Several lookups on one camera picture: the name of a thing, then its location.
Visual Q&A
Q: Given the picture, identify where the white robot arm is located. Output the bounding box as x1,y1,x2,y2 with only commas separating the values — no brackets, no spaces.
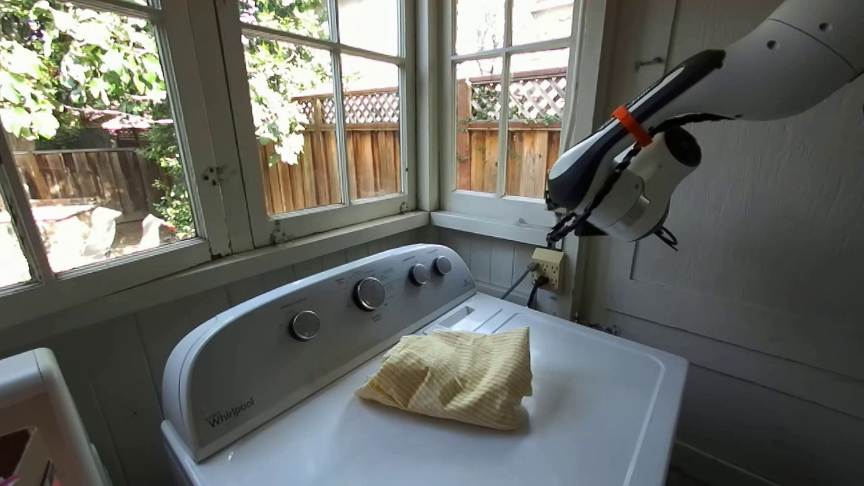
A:
546,0,864,248

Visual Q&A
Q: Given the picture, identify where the small silver knob right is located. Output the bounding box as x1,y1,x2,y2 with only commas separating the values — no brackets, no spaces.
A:
431,256,451,279

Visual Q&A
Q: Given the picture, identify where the small silver knob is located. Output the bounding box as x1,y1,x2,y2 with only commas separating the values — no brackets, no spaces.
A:
407,261,431,285
431,256,451,279

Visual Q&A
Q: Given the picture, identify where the small silver knob left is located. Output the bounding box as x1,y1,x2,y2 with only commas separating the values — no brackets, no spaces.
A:
407,261,431,285

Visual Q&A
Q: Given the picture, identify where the middle silver knob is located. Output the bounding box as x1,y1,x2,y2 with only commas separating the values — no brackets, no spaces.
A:
354,276,387,310

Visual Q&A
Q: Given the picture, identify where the yellow waffle cloth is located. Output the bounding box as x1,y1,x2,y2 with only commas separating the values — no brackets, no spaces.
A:
356,330,531,433

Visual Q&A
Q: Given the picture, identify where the large silver knob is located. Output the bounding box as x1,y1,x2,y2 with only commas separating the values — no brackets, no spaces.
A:
289,310,320,342

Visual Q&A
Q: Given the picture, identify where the wooden fence outside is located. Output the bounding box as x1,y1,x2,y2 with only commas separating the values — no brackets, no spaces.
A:
17,71,566,222

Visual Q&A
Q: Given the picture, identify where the white washing machine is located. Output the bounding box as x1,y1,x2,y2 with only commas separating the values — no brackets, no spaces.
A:
161,242,685,486

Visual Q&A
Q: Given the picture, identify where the white appliance at left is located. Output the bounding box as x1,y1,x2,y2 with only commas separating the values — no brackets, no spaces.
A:
0,348,110,486

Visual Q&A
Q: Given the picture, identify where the black power cable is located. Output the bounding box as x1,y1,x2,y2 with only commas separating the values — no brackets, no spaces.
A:
500,264,554,310

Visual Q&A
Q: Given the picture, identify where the beige wall outlet switch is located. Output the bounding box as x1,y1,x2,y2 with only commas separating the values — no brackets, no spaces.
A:
531,248,563,289

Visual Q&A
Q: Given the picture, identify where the white window frame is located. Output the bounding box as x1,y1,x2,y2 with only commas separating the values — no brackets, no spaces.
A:
0,0,607,345

